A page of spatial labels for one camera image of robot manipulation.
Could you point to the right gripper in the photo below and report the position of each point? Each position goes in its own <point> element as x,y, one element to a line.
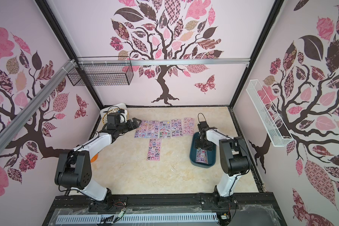
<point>202,142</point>

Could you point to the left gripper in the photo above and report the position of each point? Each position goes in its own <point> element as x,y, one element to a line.
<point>131,126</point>

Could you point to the pink sticker sheet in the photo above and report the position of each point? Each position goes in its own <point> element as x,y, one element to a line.
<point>153,129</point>
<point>141,131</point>
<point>188,126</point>

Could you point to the teal plastic storage box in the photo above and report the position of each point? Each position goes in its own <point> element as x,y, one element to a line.
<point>211,154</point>

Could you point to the remaining sticker sheet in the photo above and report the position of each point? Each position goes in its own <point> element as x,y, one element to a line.
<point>164,129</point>

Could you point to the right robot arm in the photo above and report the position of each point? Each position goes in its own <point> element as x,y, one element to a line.
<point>233,154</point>

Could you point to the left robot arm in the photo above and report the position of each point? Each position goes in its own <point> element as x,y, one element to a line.
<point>74,166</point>

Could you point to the white square tray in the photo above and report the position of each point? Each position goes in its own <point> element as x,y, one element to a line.
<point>119,106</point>

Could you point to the patterned ceramic plate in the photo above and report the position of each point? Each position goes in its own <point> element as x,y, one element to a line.
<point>104,120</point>

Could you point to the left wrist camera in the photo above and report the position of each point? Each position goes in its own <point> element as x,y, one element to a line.
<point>122,114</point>

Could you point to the black wire basket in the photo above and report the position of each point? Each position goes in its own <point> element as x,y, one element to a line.
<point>102,71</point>

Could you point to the white wire basket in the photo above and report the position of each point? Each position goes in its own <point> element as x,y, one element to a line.
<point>262,98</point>

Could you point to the aluminium rail back wall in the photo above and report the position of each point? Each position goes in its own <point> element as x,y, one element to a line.
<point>218,61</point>

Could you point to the aluminium rail wall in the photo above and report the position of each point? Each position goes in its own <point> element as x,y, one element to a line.
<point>22,118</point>
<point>218,61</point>

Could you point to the white slotted cable duct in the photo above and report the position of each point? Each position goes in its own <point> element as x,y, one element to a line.
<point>96,219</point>

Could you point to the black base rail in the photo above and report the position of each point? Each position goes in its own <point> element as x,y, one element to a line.
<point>204,200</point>

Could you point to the aluminium rail left wall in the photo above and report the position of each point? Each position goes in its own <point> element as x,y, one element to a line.
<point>22,118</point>

